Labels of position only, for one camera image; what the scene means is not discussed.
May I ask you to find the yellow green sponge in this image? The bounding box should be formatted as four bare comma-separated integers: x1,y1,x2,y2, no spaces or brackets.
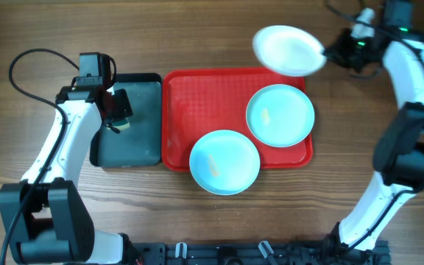
113,118,130,131

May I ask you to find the white plate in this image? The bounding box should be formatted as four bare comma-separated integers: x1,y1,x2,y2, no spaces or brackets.
252,25,327,77

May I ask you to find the light blue plate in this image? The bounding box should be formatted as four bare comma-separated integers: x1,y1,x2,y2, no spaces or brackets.
189,130,261,196

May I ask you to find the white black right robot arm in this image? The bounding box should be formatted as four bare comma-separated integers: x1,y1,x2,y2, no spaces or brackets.
321,26,424,260

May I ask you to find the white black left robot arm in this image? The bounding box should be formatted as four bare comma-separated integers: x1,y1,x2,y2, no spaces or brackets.
0,87,139,264

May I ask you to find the black water tray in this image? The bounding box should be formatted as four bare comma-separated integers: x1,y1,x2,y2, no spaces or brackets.
89,73,162,168

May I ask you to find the red plastic tray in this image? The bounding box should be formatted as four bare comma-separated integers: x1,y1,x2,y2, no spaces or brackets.
161,68,314,172

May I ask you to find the mint green plate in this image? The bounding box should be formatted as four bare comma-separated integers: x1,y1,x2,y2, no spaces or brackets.
246,84,315,148

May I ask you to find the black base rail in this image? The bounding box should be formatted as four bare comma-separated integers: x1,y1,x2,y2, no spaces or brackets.
128,241,392,265

